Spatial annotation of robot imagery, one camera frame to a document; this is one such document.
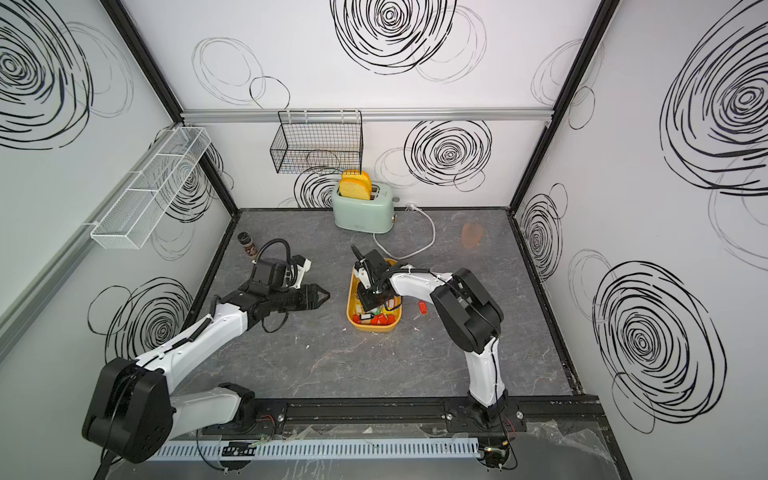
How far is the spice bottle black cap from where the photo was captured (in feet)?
3.31

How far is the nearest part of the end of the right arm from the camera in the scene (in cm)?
71

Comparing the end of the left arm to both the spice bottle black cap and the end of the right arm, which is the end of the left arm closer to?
the end of the right arm

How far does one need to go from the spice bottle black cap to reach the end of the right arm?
0.46 metres

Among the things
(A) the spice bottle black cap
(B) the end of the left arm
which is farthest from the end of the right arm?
(A) the spice bottle black cap
